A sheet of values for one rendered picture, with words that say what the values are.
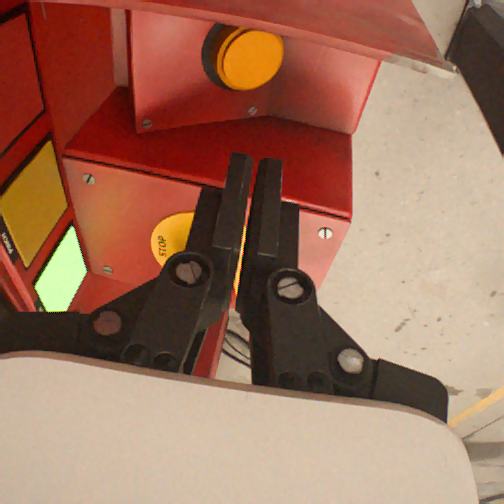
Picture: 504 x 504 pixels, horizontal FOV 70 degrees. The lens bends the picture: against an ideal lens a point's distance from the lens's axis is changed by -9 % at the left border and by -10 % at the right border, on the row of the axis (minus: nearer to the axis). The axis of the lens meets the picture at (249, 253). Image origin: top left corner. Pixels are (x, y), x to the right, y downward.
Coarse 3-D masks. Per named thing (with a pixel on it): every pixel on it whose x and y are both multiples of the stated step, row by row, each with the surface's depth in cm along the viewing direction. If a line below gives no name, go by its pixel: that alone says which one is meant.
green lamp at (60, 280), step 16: (64, 240) 22; (64, 256) 22; (80, 256) 24; (48, 272) 20; (64, 272) 22; (80, 272) 25; (48, 288) 21; (64, 288) 23; (48, 304) 21; (64, 304) 23
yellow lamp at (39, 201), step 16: (48, 144) 17; (32, 160) 17; (48, 160) 18; (32, 176) 17; (48, 176) 18; (16, 192) 16; (32, 192) 17; (48, 192) 19; (0, 208) 15; (16, 208) 16; (32, 208) 17; (48, 208) 19; (64, 208) 21; (16, 224) 16; (32, 224) 18; (48, 224) 19; (16, 240) 17; (32, 240) 18; (32, 256) 18
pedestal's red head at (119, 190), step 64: (0, 0) 12; (64, 0) 10; (128, 0) 10; (192, 0) 11; (256, 0) 12; (320, 0) 13; (384, 0) 15; (128, 64) 19; (192, 64) 19; (320, 64) 21; (448, 64) 11; (128, 128) 22; (192, 128) 22; (256, 128) 23; (320, 128) 24; (128, 192) 21; (192, 192) 20; (320, 192) 20; (0, 256) 17; (128, 256) 25; (320, 256) 22
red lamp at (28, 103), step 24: (24, 24) 13; (0, 48) 12; (24, 48) 14; (0, 72) 13; (24, 72) 14; (0, 96) 13; (24, 96) 15; (0, 120) 13; (24, 120) 15; (0, 144) 14
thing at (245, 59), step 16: (224, 32) 18; (240, 32) 18; (256, 32) 18; (224, 48) 18; (240, 48) 18; (256, 48) 19; (272, 48) 19; (224, 64) 19; (240, 64) 19; (256, 64) 20; (272, 64) 20; (224, 80) 20; (240, 80) 20; (256, 80) 20
